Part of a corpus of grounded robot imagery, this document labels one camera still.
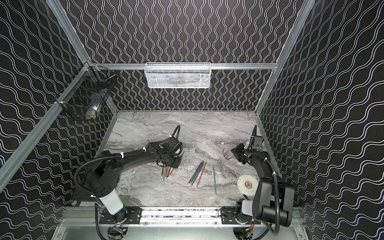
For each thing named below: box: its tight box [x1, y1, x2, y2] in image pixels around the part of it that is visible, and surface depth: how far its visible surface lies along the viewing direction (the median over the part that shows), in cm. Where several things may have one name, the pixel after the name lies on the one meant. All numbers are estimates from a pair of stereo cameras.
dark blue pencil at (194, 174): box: [186, 161, 204, 187], surface depth 90 cm
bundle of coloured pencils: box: [161, 165, 175, 184], surface depth 90 cm
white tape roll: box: [237, 174, 260, 199], surface depth 86 cm
